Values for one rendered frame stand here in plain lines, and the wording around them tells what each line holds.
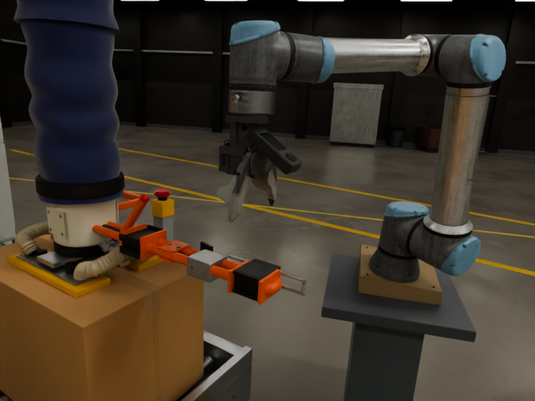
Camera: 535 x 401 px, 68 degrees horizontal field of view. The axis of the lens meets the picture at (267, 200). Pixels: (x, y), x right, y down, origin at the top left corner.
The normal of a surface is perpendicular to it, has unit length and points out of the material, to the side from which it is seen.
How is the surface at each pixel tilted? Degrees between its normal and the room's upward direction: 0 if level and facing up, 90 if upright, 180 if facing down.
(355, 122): 90
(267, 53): 89
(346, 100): 90
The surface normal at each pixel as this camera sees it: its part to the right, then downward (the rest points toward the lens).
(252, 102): 0.05, 0.26
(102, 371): 0.84, 0.18
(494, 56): 0.51, 0.21
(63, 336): -0.53, 0.20
